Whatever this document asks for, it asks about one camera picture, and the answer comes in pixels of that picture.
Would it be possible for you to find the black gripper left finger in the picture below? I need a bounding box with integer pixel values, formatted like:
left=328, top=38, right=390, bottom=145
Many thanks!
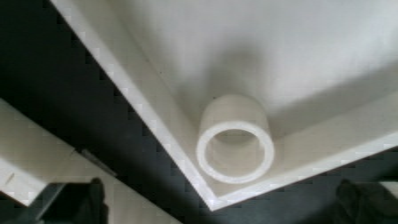
left=26, top=178, right=108, bottom=224

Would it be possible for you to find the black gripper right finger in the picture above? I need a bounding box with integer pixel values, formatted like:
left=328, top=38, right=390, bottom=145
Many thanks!
left=332, top=179, right=398, bottom=224

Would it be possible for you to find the white square table top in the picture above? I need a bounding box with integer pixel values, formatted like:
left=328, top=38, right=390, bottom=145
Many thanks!
left=49, top=0, right=398, bottom=210

